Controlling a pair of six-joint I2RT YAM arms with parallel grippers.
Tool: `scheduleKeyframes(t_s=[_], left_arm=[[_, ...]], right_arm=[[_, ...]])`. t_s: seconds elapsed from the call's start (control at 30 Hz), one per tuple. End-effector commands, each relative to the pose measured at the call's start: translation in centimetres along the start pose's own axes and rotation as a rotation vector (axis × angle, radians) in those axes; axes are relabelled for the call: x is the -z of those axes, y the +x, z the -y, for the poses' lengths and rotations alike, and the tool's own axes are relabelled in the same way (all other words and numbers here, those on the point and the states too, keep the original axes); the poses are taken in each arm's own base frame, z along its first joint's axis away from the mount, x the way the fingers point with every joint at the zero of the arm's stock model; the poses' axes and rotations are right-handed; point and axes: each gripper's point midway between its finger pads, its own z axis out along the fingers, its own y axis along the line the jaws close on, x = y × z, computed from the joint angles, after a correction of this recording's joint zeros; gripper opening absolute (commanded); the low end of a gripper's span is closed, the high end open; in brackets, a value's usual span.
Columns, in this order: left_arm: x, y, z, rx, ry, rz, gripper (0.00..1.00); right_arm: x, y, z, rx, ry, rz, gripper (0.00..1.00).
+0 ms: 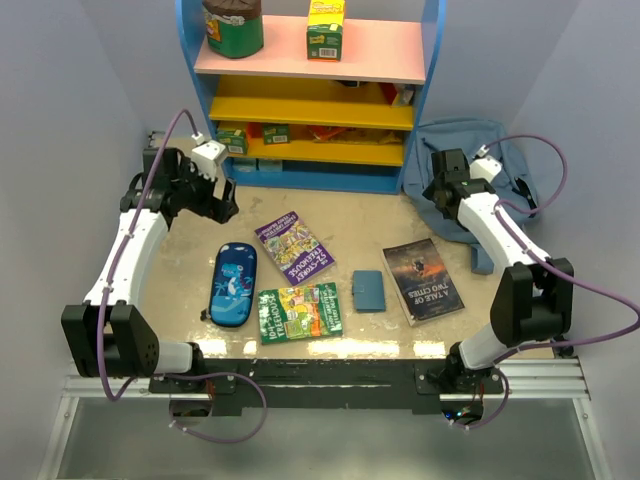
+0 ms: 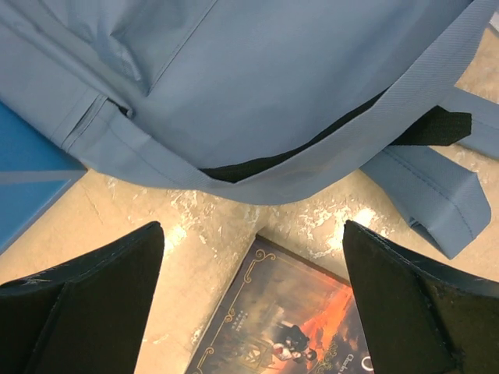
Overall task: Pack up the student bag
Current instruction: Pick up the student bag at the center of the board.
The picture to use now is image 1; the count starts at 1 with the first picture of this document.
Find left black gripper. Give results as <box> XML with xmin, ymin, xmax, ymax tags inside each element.
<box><xmin>172</xmin><ymin>158</ymin><xmax>238</xmax><ymax>224</ymax></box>

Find blue student backpack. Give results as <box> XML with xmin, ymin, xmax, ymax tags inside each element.
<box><xmin>403</xmin><ymin>118</ymin><xmax>538</xmax><ymax>275</ymax></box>

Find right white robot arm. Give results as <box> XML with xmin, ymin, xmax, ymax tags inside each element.
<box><xmin>423</xmin><ymin>149</ymin><xmax>574</xmax><ymax>393</ymax></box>

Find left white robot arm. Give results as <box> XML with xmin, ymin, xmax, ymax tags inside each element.
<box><xmin>61</xmin><ymin>141</ymin><xmax>239</xmax><ymax>392</ymax></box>

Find teal boxes bottom shelf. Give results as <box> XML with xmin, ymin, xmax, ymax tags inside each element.
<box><xmin>232</xmin><ymin>157</ymin><xmax>283</xmax><ymax>173</ymax></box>

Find green box left shelf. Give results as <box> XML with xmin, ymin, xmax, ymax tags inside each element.
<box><xmin>216</xmin><ymin>128</ymin><xmax>249</xmax><ymax>155</ymax></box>

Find green box shelf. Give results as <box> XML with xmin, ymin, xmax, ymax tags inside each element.
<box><xmin>262</xmin><ymin>123</ymin><xmax>291</xmax><ymax>145</ymax></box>
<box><xmin>216</xmin><ymin>128</ymin><xmax>249</xmax><ymax>155</ymax></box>

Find blue dinosaur pencil case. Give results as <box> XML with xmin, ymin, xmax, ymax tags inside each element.
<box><xmin>201</xmin><ymin>242</ymin><xmax>257</xmax><ymax>328</ymax></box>

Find purple treehouse book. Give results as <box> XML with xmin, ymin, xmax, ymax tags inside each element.
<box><xmin>255</xmin><ymin>211</ymin><xmax>335</xmax><ymax>286</ymax></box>

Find green box middle shelf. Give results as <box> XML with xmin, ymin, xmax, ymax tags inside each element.
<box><xmin>262</xmin><ymin>123</ymin><xmax>291</xmax><ymax>145</ymax></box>

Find dark two cities book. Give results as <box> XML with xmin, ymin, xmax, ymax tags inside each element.
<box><xmin>382</xmin><ymin>238</ymin><xmax>465</xmax><ymax>326</ymax></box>

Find red packet middle shelf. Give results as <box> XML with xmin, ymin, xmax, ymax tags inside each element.
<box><xmin>379</xmin><ymin>82</ymin><xmax>416</xmax><ymax>108</ymax></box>

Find blue pink yellow shelf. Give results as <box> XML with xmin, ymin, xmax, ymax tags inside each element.
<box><xmin>175</xmin><ymin>1</ymin><xmax>447</xmax><ymax>194</ymax></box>

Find small blue notebook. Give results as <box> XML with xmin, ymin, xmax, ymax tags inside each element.
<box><xmin>352</xmin><ymin>270</ymin><xmax>386</xmax><ymax>313</ymax></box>

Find orange snack packets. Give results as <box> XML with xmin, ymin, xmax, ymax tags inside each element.
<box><xmin>307</xmin><ymin>125</ymin><xmax>403</xmax><ymax>145</ymax></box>

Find green treehouse book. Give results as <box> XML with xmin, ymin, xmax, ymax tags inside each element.
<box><xmin>258</xmin><ymin>282</ymin><xmax>344</xmax><ymax>345</ymax></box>

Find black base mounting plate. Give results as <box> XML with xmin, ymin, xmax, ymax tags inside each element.
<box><xmin>150</xmin><ymin>359</ymin><xmax>503</xmax><ymax>416</ymax></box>

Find green brown canister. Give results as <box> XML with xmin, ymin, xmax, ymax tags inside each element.
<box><xmin>202</xmin><ymin>0</ymin><xmax>264</xmax><ymax>59</ymax></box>

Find yellow green carton top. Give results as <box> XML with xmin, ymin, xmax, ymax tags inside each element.
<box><xmin>306</xmin><ymin>0</ymin><xmax>345</xmax><ymax>61</ymax></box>

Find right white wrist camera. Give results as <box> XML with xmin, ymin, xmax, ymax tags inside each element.
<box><xmin>469</xmin><ymin>145</ymin><xmax>502</xmax><ymax>183</ymax></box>

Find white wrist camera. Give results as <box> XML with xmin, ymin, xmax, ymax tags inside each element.
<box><xmin>190</xmin><ymin>132</ymin><xmax>228</xmax><ymax>179</ymax></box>
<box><xmin>469</xmin><ymin>145</ymin><xmax>502</xmax><ymax>183</ymax></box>

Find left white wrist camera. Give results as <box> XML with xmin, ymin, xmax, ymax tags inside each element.
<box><xmin>190</xmin><ymin>132</ymin><xmax>228</xmax><ymax>179</ymax></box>

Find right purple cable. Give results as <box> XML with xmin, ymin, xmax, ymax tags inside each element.
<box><xmin>449</xmin><ymin>133</ymin><xmax>640</xmax><ymax>431</ymax></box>

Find purple cable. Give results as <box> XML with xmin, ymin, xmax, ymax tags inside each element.
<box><xmin>449</xmin><ymin>133</ymin><xmax>640</xmax><ymax>431</ymax></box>
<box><xmin>97</xmin><ymin>108</ymin><xmax>268</xmax><ymax>444</ymax></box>

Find aluminium frame rail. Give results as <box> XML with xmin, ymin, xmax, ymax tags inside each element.
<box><xmin>39</xmin><ymin>357</ymin><xmax>610</xmax><ymax>479</ymax></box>

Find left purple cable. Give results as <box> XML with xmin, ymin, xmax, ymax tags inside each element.
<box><xmin>97</xmin><ymin>108</ymin><xmax>268</xmax><ymax>444</ymax></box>

